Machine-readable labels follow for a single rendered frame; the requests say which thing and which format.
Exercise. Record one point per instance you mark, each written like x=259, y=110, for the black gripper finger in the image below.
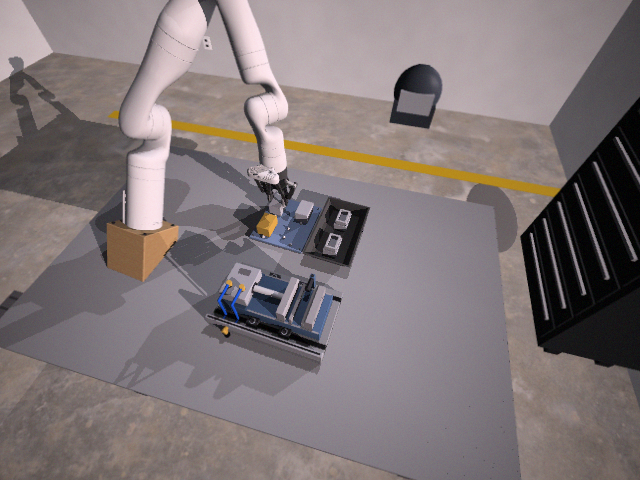
x=284, y=193
x=266, y=188

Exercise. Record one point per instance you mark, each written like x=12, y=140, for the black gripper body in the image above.
x=282, y=179

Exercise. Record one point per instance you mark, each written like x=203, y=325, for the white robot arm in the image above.
x=173, y=45

